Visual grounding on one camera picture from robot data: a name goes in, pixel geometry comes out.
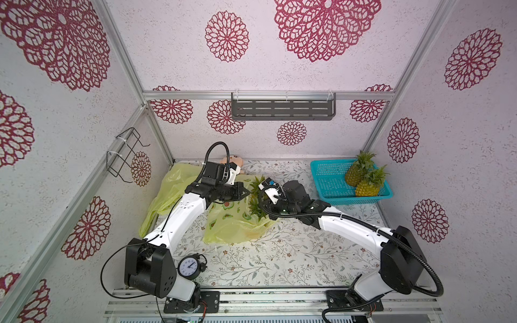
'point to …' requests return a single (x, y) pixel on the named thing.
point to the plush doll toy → (234, 159)
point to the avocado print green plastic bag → (227, 221)
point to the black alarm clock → (190, 267)
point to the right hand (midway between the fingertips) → (258, 202)
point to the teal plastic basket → (330, 176)
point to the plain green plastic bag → (179, 177)
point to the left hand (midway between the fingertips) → (248, 193)
